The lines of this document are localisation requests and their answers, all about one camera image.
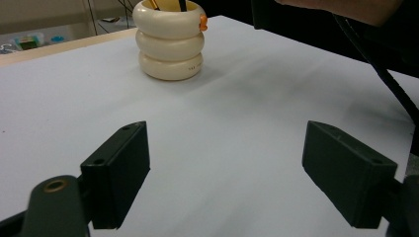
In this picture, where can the white table sheet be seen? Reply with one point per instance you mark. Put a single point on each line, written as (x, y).
(210, 108)

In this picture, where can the black makeup brush gold ferrule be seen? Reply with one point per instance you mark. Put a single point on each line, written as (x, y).
(154, 4)

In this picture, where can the small green box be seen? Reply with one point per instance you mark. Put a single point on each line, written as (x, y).
(27, 42)

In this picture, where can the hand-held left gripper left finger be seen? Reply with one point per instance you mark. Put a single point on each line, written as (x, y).
(122, 174)

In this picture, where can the cream ringed brush holder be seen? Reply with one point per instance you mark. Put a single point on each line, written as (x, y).
(169, 49)

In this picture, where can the blue round lid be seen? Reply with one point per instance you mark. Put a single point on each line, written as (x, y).
(57, 39)

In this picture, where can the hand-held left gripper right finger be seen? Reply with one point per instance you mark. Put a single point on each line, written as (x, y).
(349, 174)

